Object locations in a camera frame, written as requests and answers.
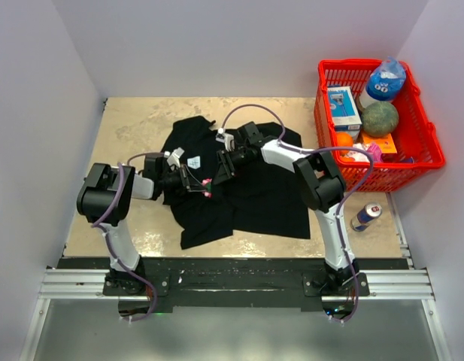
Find orange box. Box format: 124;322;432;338
359;130;397;154

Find pink small package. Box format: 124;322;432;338
363;142;383;162

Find blue silver drink can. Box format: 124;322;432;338
350;202;382;232

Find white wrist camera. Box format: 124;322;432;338
215;128;235;151
164;147;184;168

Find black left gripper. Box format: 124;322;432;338
158;164;207;197

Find black garment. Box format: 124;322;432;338
163;116;311;249

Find blue plastic bag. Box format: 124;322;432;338
356;56;407;111

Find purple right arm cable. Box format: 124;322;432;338
220;104;375;324

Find green round melon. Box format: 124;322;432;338
362;102;399;138

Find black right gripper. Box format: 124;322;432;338
213;146;253;186

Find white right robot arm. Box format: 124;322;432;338
213;122;360;297

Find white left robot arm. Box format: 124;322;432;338
77;148;211;296

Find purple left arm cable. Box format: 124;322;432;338
90;150;171;322

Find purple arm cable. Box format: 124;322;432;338
220;104;375;324
90;150;171;322

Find orange fruit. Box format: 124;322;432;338
336;132;353;156

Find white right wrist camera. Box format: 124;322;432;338
215;128;235;151

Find blue white box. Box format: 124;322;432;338
327;86;362;141

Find aluminium rail frame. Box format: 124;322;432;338
19;191;453;361

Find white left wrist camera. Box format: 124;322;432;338
164;147;184;168

